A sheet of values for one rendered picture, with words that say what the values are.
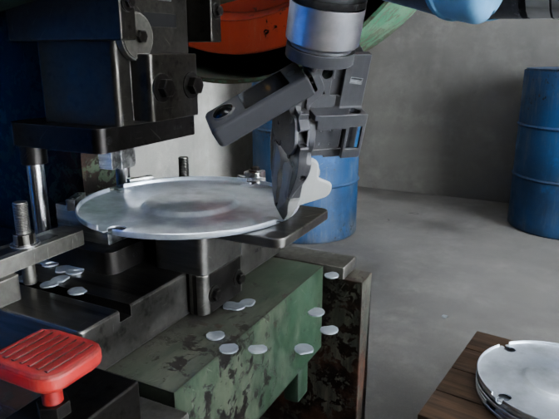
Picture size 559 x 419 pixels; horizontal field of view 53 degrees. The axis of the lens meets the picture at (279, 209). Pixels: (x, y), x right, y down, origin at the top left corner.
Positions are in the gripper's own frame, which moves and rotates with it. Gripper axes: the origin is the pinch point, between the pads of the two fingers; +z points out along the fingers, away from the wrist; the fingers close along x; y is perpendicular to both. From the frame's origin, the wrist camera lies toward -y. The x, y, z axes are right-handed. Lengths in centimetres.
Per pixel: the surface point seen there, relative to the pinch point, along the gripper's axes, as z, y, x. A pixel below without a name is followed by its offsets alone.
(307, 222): 0.9, 3.0, -1.9
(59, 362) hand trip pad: -3.7, -25.0, -21.5
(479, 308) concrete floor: 108, 121, 70
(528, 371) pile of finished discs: 42, 55, -2
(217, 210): 2.6, -6.3, 4.6
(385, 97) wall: 106, 185, 268
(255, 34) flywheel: -7.2, 9.9, 44.0
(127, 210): 4.7, -16.8, 9.5
